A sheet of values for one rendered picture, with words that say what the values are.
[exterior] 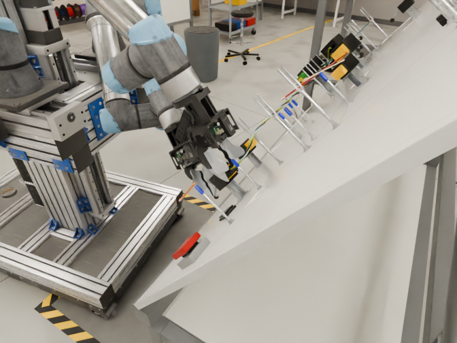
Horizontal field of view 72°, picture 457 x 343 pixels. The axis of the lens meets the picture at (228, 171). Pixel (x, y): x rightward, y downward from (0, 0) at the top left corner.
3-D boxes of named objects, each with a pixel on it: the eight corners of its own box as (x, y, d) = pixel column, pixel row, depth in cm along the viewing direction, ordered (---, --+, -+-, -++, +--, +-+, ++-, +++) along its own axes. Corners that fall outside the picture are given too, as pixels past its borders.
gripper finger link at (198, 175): (196, 202, 82) (181, 171, 83) (205, 200, 88) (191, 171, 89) (207, 197, 81) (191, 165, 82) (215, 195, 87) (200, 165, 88)
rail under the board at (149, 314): (135, 317, 82) (130, 303, 78) (297, 126, 163) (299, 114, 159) (151, 328, 80) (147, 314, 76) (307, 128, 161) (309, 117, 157)
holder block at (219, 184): (230, 180, 80) (219, 169, 80) (239, 173, 75) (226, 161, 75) (219, 191, 78) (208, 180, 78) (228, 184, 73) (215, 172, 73)
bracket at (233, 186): (247, 192, 79) (232, 177, 79) (251, 189, 77) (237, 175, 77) (235, 204, 77) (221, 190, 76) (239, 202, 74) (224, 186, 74)
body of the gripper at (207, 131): (219, 152, 63) (187, 99, 59) (196, 154, 70) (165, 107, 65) (242, 130, 67) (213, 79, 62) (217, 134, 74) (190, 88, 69)
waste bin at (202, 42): (185, 84, 419) (181, 33, 381) (189, 71, 455) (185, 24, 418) (219, 84, 419) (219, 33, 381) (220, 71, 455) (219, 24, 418)
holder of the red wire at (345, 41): (382, 47, 102) (359, 24, 102) (366, 66, 95) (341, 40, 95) (370, 58, 107) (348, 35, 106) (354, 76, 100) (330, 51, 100)
